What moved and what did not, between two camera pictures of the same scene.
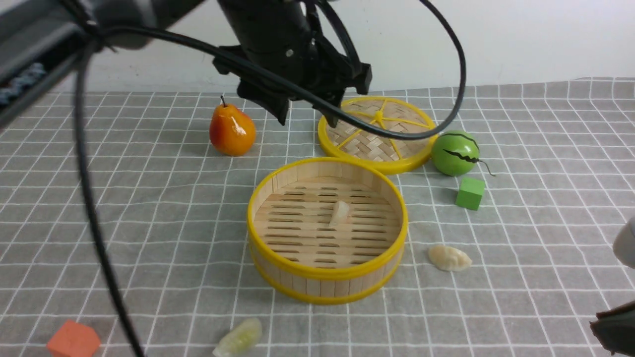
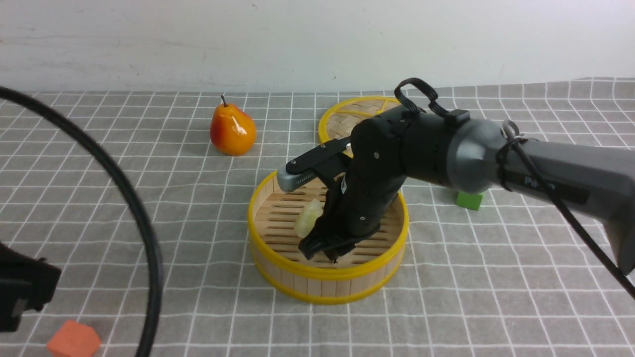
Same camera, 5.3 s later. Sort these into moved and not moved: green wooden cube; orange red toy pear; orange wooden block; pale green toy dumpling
Moved: pale green toy dumpling
Not moved: green wooden cube; orange wooden block; orange red toy pear
